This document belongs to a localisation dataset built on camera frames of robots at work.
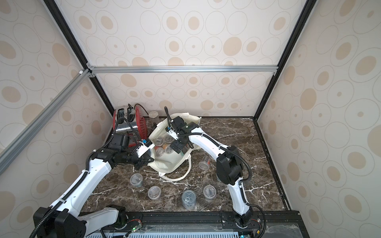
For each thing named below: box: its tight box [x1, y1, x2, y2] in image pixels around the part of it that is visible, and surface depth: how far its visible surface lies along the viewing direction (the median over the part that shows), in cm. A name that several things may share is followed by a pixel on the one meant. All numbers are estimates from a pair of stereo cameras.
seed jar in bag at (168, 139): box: [164, 133, 175, 144], surface depth 100 cm
